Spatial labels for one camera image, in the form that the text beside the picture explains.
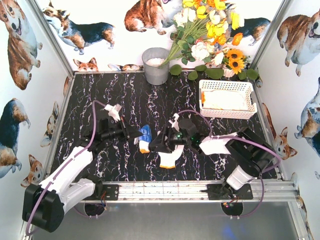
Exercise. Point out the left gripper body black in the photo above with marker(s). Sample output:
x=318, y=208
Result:
x=125, y=131

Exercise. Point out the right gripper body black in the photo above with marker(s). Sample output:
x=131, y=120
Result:
x=166, y=139

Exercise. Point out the yellow coated glove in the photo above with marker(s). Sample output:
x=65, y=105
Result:
x=223, y=100

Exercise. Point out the white glove orange cuff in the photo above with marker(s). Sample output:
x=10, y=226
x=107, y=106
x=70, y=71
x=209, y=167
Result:
x=168, y=160

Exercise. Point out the blue dotted glove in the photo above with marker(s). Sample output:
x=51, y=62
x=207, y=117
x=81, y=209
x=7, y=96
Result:
x=144, y=140

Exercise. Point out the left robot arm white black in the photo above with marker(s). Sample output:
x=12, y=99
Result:
x=46, y=204

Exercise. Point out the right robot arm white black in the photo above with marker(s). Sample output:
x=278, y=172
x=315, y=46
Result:
x=252, y=154

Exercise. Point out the white perforated storage basket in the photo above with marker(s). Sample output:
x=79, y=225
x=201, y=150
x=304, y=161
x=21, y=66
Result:
x=244, y=88

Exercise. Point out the grey metal bucket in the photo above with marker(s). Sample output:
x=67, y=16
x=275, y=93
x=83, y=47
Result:
x=156, y=70

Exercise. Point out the artificial flower bouquet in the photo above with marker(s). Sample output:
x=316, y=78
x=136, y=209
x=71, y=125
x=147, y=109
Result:
x=209, y=31

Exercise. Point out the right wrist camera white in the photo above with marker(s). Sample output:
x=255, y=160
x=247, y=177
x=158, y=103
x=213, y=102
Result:
x=174, y=122

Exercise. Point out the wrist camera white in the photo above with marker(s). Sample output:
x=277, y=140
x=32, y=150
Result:
x=174, y=122
x=113, y=111

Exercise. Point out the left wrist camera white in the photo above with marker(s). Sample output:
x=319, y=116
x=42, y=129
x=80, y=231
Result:
x=113, y=111

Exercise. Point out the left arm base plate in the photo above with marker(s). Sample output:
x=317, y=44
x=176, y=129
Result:
x=108, y=192

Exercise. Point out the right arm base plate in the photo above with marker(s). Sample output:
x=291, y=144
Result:
x=218, y=192

